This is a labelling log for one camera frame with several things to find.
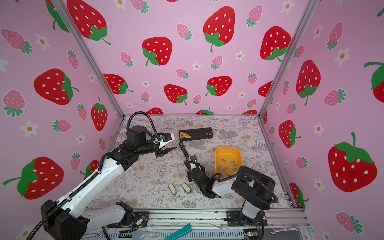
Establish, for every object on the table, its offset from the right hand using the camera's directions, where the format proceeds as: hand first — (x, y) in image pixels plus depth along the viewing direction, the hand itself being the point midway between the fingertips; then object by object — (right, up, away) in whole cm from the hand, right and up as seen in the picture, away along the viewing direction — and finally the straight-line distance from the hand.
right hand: (189, 165), depth 87 cm
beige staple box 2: (-1, -11, -5) cm, 13 cm away
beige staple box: (-9, -12, -6) cm, 16 cm away
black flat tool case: (+4, +18, +20) cm, 27 cm away
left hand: (-7, +17, -14) cm, 23 cm away
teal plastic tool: (-1, -28, -16) cm, 32 cm away
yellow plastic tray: (+25, +1, +8) cm, 27 cm away
